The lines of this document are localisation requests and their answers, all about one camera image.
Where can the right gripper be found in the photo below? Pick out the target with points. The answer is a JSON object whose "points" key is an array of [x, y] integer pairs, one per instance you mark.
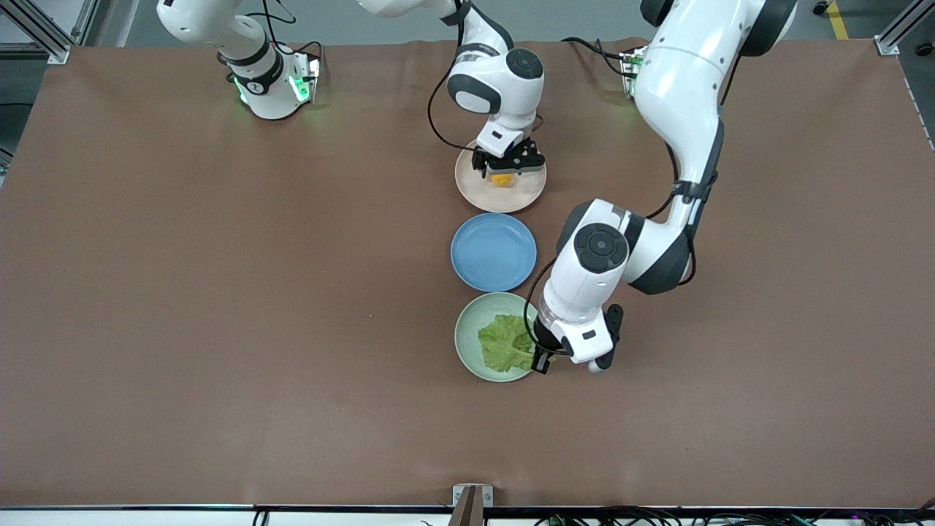
{"points": [[485, 162]]}

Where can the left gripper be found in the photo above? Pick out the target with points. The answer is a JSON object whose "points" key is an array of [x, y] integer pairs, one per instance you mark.
{"points": [[543, 353]]}

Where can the yellow lemon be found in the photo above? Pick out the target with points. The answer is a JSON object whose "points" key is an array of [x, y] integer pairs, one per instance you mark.
{"points": [[501, 180]]}

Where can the green lettuce leaf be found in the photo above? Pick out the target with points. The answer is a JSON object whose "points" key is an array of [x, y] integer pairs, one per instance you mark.
{"points": [[500, 343]]}

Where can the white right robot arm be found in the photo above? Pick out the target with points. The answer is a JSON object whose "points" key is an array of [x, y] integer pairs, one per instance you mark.
{"points": [[504, 80]]}

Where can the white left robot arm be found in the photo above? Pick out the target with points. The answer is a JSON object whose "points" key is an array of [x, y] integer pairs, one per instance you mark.
{"points": [[679, 88]]}

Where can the beige round plate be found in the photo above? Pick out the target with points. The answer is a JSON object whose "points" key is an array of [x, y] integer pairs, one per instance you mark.
{"points": [[475, 193]]}

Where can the pale green round plate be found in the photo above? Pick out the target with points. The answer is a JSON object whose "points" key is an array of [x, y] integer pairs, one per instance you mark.
{"points": [[467, 329]]}

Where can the blue round plate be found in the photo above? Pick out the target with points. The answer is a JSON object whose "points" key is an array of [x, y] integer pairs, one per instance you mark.
{"points": [[493, 252]]}

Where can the paper table cover sheet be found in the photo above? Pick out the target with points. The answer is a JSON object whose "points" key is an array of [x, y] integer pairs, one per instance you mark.
{"points": [[219, 329]]}

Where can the black caster wheel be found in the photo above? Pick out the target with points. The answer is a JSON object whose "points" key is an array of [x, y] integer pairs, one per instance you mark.
{"points": [[925, 50], [822, 7]]}

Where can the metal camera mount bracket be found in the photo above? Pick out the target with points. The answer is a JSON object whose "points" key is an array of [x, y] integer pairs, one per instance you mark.
{"points": [[460, 497]]}

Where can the white table edge rail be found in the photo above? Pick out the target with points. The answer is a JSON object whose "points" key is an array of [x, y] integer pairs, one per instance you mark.
{"points": [[146, 519]]}

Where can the aluminium frame profile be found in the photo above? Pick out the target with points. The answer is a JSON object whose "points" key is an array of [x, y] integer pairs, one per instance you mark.
{"points": [[887, 40], [51, 47]]}

